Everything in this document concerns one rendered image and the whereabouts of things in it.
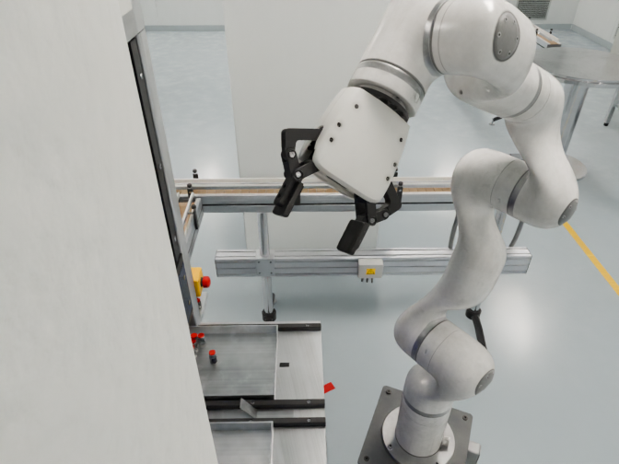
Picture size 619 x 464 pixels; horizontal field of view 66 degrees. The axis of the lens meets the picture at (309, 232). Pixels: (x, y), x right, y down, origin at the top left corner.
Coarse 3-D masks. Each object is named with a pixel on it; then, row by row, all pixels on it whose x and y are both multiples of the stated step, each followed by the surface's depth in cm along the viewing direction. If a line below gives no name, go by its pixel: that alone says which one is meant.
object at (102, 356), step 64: (0, 0) 1; (64, 0) 2; (0, 64) 1; (64, 64) 2; (128, 64) 3; (0, 128) 1; (64, 128) 2; (128, 128) 2; (0, 192) 1; (64, 192) 2; (128, 192) 2; (0, 256) 2; (64, 256) 2; (128, 256) 2; (0, 320) 2; (64, 320) 2; (128, 320) 2; (0, 384) 2; (64, 384) 2; (128, 384) 2; (192, 384) 4; (0, 448) 2; (64, 448) 2; (128, 448) 2; (192, 448) 4
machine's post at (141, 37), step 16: (144, 32) 104; (144, 48) 104; (144, 64) 104; (160, 112) 116; (160, 128) 116; (160, 144) 116; (176, 192) 129; (176, 208) 129; (176, 224) 129; (192, 288) 146; (192, 320) 151
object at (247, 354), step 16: (208, 336) 152; (224, 336) 152; (240, 336) 152; (256, 336) 152; (272, 336) 152; (208, 352) 147; (224, 352) 147; (240, 352) 147; (256, 352) 147; (272, 352) 147; (208, 368) 142; (224, 368) 142; (240, 368) 142; (256, 368) 142; (272, 368) 142; (208, 384) 138; (224, 384) 138; (240, 384) 138; (256, 384) 138; (272, 384) 138
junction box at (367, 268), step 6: (360, 264) 234; (366, 264) 234; (372, 264) 234; (378, 264) 234; (360, 270) 236; (366, 270) 236; (372, 270) 236; (378, 270) 236; (360, 276) 238; (366, 276) 239; (372, 276) 239; (378, 276) 239
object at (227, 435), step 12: (216, 432) 126; (228, 432) 126; (240, 432) 126; (252, 432) 126; (264, 432) 126; (216, 444) 123; (228, 444) 123; (240, 444) 123; (252, 444) 123; (264, 444) 123; (216, 456) 120; (228, 456) 120; (240, 456) 120; (252, 456) 120; (264, 456) 120
